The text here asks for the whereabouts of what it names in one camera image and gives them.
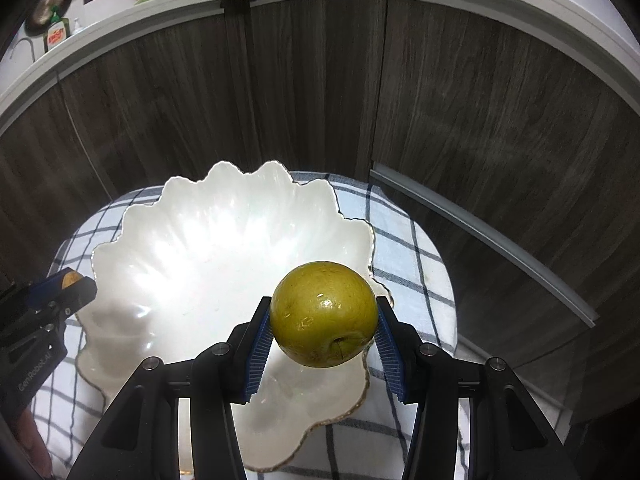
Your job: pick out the hanging dark frying pan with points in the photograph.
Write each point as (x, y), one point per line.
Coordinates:
(45, 5)

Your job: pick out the person's left hand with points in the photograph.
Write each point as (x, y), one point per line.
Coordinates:
(35, 440)

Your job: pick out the small white pump bottle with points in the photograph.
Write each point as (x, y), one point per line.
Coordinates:
(77, 26)

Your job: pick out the curved metal faucet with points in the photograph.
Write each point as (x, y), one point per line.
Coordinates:
(31, 47)

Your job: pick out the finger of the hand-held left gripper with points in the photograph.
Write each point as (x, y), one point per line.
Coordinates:
(55, 285)
(75, 297)

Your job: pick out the green dish soap bottle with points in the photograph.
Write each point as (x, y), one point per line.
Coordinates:
(56, 35)

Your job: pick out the white scalloped bowl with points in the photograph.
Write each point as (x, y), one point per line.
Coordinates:
(200, 260)

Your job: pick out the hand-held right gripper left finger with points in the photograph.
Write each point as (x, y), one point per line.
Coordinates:
(257, 355)

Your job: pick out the white checked cloth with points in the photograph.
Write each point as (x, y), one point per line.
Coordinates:
(400, 240)

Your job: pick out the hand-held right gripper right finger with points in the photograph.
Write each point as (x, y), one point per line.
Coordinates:
(390, 355)

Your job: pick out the grey wood kitchen cabinet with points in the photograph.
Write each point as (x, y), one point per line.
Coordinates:
(310, 85)

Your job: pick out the green apple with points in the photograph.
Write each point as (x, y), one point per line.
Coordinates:
(325, 320)

